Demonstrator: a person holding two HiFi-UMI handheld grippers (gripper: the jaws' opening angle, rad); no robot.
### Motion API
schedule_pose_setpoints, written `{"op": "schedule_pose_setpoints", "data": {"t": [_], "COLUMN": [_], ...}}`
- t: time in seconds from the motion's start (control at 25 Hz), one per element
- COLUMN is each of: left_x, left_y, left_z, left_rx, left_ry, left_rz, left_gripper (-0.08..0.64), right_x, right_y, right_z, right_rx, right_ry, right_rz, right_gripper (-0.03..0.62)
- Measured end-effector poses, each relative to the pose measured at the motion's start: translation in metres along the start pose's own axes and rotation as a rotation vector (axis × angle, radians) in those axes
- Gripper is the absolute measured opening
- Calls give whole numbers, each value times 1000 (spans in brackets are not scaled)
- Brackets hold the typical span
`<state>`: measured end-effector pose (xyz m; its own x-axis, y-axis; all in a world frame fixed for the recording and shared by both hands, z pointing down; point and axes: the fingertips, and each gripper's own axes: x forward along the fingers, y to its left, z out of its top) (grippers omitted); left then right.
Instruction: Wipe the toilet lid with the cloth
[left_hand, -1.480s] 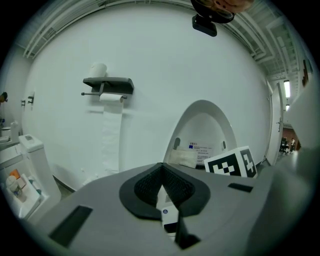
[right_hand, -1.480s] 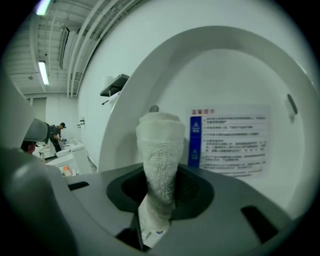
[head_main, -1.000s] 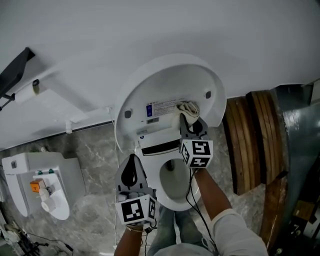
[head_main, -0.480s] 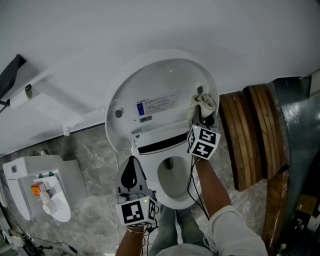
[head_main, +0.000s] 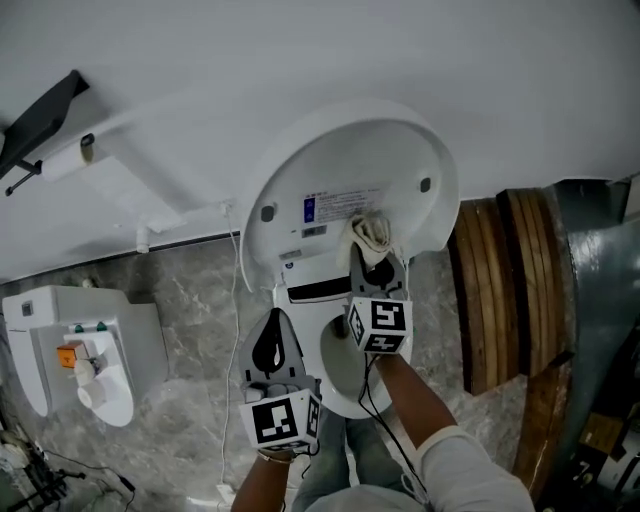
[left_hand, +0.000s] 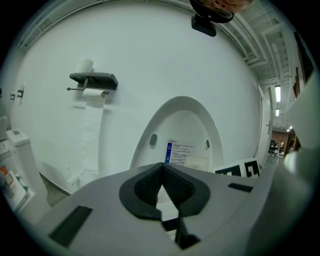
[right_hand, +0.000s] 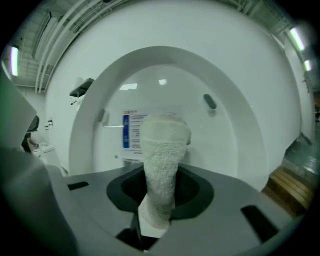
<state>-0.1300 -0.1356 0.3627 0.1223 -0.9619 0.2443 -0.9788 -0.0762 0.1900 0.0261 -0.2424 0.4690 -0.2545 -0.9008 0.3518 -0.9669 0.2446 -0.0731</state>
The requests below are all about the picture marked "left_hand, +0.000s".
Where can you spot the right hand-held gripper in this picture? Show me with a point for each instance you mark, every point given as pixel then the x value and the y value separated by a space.
pixel 251 170

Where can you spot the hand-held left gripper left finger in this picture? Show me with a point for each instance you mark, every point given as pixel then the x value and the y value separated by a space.
pixel 105 200

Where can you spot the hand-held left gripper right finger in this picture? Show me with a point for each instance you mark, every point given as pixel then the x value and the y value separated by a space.
pixel 225 197

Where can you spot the white cleaning cloth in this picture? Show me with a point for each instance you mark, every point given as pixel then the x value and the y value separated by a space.
pixel 197 163

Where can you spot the white toilet lid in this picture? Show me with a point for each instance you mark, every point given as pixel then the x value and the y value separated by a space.
pixel 180 120

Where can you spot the white smart toilet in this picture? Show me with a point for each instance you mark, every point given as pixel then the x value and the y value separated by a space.
pixel 166 200

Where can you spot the hanging toilet paper roll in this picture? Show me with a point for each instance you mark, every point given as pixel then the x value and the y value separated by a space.
pixel 92 120

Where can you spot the white square tank toilet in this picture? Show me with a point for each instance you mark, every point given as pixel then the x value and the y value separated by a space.
pixel 25 160

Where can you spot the black office chair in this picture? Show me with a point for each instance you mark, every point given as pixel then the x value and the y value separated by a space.
pixel 273 147

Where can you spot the ceiling light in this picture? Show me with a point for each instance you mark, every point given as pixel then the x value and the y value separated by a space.
pixel 277 112
pixel 277 93

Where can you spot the orange box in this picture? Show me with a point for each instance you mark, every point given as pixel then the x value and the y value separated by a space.
pixel 5 176

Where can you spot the person's face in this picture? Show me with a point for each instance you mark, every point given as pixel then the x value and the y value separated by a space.
pixel 225 6

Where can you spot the white wall water valve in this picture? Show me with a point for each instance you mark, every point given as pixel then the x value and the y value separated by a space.
pixel 73 180

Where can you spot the black wall shelf paper holder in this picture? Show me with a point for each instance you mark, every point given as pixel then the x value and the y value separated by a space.
pixel 100 78

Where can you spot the metal wall hook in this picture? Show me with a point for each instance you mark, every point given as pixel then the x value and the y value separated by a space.
pixel 21 91
pixel 12 96

